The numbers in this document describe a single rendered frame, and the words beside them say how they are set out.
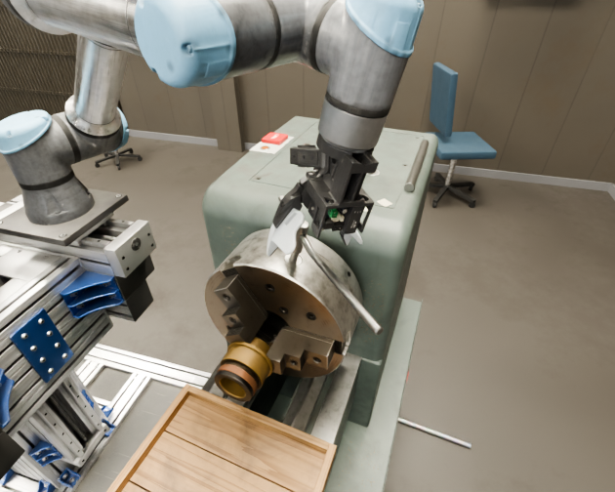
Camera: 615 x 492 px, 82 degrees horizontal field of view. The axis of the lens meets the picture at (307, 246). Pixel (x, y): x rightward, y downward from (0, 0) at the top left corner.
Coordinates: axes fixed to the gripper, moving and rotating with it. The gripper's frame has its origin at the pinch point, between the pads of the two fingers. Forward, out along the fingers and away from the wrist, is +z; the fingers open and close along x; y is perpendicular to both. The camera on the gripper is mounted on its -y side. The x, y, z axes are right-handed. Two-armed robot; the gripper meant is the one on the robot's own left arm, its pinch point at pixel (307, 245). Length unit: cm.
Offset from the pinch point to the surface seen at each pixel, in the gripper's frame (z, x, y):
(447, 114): 50, 204, -169
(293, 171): 7.3, 11.6, -33.1
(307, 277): 7.2, 1.4, 0.8
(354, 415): 67, 27, 9
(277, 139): 9, 14, -52
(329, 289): 9.0, 5.2, 2.8
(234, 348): 19.4, -11.7, 3.9
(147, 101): 151, -1, -412
